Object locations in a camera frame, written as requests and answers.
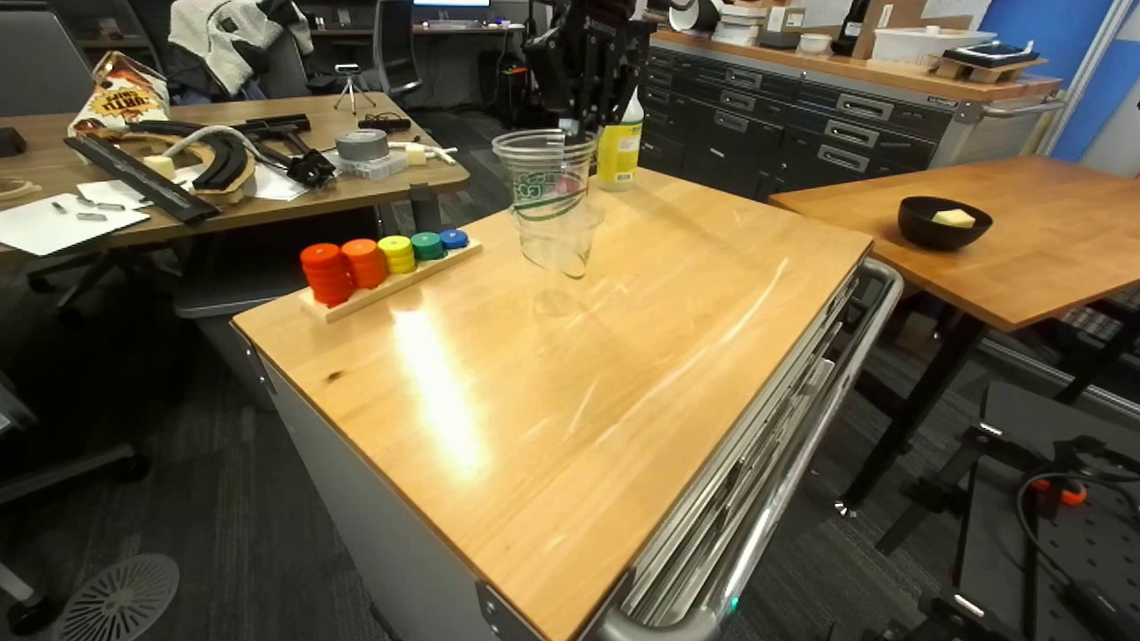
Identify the grey tool cart wooden top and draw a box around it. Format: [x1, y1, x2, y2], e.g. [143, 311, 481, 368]
[229, 163, 907, 641]

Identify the green cylinder block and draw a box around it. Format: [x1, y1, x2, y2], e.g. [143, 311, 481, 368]
[406, 227, 449, 269]

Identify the small black tripod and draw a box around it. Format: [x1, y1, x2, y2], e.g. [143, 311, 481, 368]
[327, 60, 375, 123]

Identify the grey tape roll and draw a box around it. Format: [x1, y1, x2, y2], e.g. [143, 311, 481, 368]
[336, 124, 393, 171]

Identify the wooden side table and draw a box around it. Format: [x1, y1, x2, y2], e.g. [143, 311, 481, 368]
[770, 154, 1140, 518]

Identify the white jacket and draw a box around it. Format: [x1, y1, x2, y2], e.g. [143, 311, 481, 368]
[168, 0, 313, 99]

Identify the white paper sheet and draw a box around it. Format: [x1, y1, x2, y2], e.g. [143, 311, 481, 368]
[0, 188, 152, 265]

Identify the black curved hose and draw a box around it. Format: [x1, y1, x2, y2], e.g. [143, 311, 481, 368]
[165, 123, 259, 199]

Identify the orange clamp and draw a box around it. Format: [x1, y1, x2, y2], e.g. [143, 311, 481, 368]
[1014, 468, 1095, 518]

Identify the orange cylinder block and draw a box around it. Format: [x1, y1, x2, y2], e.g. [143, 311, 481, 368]
[337, 235, 393, 297]

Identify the blue board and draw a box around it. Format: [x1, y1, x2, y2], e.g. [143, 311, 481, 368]
[976, 0, 1140, 163]

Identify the spray bottle with yellow label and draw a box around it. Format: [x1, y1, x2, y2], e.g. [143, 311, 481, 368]
[593, 85, 649, 193]

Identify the yellow cylinder block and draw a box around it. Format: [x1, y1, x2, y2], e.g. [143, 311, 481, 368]
[375, 232, 420, 281]

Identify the clear cup with green print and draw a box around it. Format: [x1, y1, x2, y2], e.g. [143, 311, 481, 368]
[489, 124, 599, 224]

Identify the snack bag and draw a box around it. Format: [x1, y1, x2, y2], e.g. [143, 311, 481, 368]
[67, 50, 175, 142]

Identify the black power tool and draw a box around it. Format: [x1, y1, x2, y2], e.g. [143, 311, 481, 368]
[231, 110, 343, 193]

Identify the grey floor fan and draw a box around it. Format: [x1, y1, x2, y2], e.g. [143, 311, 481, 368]
[45, 551, 186, 641]

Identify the black bowl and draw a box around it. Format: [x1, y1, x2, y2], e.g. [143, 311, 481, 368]
[895, 193, 996, 258]

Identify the wooden office desk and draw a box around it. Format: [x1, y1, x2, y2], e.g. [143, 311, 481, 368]
[0, 91, 475, 298]

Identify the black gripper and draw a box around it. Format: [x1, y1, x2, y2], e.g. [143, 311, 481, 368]
[545, 0, 654, 140]

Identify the long black bar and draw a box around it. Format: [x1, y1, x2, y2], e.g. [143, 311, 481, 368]
[65, 137, 223, 227]

